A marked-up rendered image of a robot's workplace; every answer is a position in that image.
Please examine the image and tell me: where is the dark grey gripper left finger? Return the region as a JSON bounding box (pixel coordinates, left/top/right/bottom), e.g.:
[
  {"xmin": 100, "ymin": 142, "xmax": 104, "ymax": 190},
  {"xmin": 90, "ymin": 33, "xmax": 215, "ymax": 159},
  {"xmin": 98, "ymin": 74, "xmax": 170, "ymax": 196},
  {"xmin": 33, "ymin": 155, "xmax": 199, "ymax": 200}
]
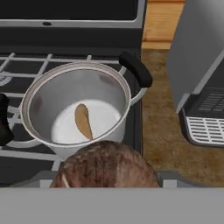
[{"xmin": 8, "ymin": 170, "xmax": 64, "ymax": 188}]

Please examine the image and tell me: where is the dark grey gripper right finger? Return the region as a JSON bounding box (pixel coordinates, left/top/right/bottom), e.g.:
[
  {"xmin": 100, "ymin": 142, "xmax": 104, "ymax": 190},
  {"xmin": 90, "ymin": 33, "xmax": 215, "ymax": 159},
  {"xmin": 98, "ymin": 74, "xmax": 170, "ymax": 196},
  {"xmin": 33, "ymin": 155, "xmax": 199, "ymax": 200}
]
[{"xmin": 156, "ymin": 170, "xmax": 206, "ymax": 188}]

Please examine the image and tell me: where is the brown mushroom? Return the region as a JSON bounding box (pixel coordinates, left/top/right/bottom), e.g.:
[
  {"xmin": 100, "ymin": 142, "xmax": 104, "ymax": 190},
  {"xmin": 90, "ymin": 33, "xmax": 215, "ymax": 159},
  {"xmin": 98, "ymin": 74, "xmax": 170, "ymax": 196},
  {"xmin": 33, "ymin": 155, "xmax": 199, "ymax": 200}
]
[{"xmin": 49, "ymin": 140, "xmax": 161, "ymax": 188}]

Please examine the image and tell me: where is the brown sweet potato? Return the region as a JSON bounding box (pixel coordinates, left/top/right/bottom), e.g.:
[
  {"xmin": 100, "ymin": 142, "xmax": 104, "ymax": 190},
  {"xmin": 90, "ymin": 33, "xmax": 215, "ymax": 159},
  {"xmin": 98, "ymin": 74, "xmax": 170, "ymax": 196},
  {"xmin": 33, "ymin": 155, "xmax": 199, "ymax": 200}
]
[{"xmin": 74, "ymin": 102, "xmax": 95, "ymax": 141}]

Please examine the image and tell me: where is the grey coffee machine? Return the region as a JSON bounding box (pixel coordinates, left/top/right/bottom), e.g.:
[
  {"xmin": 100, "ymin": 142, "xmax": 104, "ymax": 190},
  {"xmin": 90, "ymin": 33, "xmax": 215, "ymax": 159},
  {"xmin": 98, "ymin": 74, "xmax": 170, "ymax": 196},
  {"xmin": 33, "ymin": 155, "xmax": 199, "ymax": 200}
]
[{"xmin": 166, "ymin": 0, "xmax": 224, "ymax": 149}]

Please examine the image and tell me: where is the black hob with grey grates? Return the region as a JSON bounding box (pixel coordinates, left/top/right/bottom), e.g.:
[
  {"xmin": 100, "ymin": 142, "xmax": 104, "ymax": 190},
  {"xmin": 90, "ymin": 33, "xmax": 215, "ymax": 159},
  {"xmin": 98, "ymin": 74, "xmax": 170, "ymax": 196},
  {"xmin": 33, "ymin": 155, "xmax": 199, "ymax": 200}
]
[{"xmin": 0, "ymin": 0, "xmax": 147, "ymax": 188}]

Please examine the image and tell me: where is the silver pot with black handles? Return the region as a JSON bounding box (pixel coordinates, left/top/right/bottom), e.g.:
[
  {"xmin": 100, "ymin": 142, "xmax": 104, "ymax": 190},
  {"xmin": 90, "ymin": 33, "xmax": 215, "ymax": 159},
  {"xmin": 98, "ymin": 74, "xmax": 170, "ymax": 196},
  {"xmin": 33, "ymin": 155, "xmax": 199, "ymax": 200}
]
[{"xmin": 0, "ymin": 52, "xmax": 154, "ymax": 161}]

